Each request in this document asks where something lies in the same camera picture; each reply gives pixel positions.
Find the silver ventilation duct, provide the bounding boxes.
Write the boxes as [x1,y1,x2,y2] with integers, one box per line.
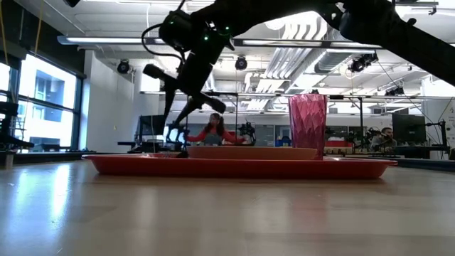
[314,49,356,74]

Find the black ceiling track lights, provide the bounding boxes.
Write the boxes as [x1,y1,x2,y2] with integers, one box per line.
[347,52,380,74]

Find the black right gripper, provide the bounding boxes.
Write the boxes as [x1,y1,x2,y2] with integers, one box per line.
[142,46,228,134]

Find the black computer monitor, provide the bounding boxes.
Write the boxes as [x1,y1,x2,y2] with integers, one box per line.
[392,113,427,144]
[137,114,167,137]

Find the pink faceted cup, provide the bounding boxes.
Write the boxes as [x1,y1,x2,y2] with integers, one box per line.
[287,93,328,161]

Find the black aluminium table frame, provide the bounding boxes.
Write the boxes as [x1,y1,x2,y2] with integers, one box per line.
[0,151,455,174]

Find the person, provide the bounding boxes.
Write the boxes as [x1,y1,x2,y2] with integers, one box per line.
[369,127,398,153]
[186,112,247,146]

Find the black equipment stand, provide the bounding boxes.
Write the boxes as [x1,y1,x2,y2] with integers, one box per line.
[0,101,36,150]

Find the large window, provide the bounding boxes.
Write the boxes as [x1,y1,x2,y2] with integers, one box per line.
[0,53,85,152]

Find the long ceiling light strip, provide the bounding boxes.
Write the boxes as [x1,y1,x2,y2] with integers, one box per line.
[56,35,385,49]

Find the red plastic tray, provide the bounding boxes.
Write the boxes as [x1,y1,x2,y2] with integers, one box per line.
[81,152,398,180]

